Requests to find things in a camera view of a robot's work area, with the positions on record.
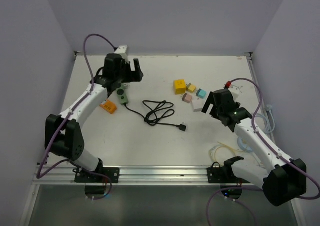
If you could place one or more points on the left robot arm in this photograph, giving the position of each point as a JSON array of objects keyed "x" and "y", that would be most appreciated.
[{"x": 63, "y": 132}]

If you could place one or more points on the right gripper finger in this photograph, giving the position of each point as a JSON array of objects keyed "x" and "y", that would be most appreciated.
[
  {"x": 209, "y": 101},
  {"x": 215, "y": 111}
]

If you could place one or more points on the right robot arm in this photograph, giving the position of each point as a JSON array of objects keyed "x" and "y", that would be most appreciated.
[{"x": 281, "y": 179}]

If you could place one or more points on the white plug adapter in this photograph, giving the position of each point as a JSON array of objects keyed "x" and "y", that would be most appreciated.
[{"x": 197, "y": 105}]

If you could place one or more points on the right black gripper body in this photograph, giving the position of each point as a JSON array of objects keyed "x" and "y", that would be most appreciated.
[{"x": 237, "y": 105}]

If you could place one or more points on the pink plug adapter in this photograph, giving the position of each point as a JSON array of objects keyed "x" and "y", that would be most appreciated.
[{"x": 187, "y": 98}]

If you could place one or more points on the green power strip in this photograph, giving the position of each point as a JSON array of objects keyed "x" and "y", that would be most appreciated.
[{"x": 122, "y": 96}]

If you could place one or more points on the blue plug adapter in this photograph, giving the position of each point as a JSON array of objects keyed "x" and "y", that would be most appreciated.
[{"x": 201, "y": 93}]

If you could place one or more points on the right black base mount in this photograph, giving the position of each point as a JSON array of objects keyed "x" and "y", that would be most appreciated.
[{"x": 222, "y": 174}]

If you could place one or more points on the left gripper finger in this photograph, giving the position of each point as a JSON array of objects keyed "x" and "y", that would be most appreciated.
[
  {"x": 137, "y": 74},
  {"x": 127, "y": 68}
]

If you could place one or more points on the aluminium rail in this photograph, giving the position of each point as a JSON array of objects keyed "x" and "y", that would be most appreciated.
[{"x": 134, "y": 176}]

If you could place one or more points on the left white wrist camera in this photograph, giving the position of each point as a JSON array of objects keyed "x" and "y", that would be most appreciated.
[{"x": 122, "y": 50}]

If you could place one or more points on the pale yellow plug adapter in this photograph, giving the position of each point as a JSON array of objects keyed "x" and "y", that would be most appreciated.
[{"x": 190, "y": 88}]

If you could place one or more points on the orange power strip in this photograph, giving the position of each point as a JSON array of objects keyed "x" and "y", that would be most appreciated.
[{"x": 109, "y": 106}]

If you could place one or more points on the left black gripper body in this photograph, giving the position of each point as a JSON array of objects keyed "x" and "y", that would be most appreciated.
[{"x": 124, "y": 77}]

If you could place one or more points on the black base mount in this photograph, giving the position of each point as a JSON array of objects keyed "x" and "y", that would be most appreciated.
[
  {"x": 105, "y": 175},
  {"x": 222, "y": 174}
]

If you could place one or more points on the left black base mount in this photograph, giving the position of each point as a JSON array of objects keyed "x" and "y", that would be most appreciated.
[{"x": 105, "y": 175}]

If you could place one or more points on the yellow cube socket adapter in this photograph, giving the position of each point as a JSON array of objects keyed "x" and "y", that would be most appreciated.
[{"x": 179, "y": 86}]

